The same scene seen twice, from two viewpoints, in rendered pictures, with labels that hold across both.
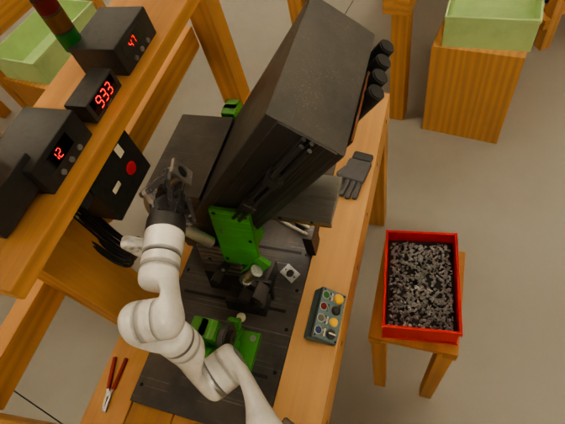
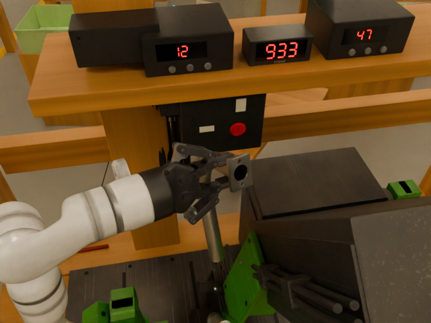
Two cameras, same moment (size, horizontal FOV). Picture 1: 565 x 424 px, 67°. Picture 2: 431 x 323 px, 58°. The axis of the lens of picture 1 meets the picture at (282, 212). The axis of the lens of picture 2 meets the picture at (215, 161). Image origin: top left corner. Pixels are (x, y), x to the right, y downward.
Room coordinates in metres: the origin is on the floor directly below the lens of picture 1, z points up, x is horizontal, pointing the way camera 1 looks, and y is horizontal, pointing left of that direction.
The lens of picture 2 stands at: (0.31, -0.11, 1.91)
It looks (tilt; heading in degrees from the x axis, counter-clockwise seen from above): 44 degrees down; 47
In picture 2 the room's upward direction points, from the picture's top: straight up
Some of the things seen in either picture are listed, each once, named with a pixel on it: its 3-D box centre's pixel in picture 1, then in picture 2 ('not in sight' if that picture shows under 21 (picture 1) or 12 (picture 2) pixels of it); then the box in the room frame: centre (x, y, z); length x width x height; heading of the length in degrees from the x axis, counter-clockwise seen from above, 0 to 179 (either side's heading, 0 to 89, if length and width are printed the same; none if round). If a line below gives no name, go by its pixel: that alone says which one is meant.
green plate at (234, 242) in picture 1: (240, 227); (258, 281); (0.65, 0.12, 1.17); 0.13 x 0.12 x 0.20; 147
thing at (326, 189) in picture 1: (272, 194); not in sight; (0.76, 0.01, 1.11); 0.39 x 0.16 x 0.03; 57
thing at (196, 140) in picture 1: (209, 186); (301, 221); (0.91, 0.19, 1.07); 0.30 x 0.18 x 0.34; 147
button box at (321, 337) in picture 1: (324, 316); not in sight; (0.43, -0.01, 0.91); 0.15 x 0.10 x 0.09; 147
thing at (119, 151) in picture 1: (102, 172); (218, 108); (0.77, 0.37, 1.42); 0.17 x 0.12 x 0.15; 147
